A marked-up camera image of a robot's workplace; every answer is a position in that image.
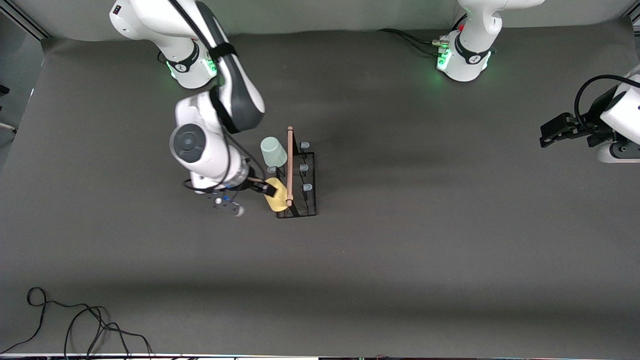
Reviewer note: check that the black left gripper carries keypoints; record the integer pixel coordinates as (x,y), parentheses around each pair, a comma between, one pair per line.
(598,116)

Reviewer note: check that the yellow plastic cup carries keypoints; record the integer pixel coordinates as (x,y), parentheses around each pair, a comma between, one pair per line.
(277,202)

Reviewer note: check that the aluminium frame rail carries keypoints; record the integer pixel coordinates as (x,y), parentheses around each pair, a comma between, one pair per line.
(25,20)
(635,20)

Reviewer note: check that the pale green plastic cup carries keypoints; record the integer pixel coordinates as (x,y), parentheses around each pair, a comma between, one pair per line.
(274,152)

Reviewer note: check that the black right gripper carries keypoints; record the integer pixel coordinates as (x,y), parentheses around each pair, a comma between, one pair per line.
(254,185)

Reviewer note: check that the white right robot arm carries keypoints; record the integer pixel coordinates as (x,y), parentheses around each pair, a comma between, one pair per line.
(150,20)

